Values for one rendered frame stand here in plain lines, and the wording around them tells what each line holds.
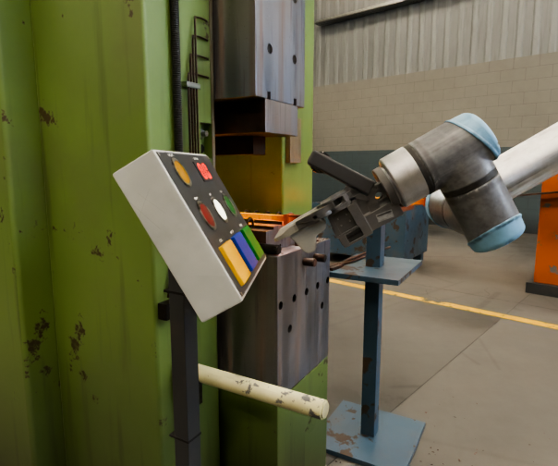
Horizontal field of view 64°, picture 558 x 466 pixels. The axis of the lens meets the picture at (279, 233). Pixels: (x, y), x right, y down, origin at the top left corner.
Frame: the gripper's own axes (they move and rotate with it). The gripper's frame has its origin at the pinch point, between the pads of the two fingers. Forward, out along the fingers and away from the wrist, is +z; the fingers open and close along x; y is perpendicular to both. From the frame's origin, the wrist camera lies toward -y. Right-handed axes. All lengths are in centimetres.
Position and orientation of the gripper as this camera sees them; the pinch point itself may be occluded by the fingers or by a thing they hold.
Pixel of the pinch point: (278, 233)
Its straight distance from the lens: 76.5
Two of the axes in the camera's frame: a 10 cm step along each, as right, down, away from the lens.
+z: -8.6, 4.9, 1.5
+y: 5.0, 8.6, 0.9
